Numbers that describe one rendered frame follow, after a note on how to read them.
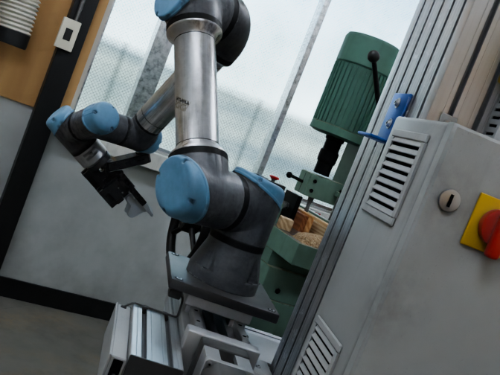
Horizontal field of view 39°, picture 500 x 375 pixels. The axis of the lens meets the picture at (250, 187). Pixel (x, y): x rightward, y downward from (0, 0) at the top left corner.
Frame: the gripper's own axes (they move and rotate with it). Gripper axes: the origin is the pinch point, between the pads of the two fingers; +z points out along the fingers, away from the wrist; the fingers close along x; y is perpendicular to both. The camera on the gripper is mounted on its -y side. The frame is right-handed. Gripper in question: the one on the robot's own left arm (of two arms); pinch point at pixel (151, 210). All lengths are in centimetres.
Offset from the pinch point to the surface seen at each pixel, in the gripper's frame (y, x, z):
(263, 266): -13.1, 7.6, 31.2
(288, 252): -19.6, 17.2, 27.4
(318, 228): -33, 1, 38
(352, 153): -59, -13, 34
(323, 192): -43, -8, 34
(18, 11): -13, -123, -54
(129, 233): 14, -143, 54
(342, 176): -52, -13, 38
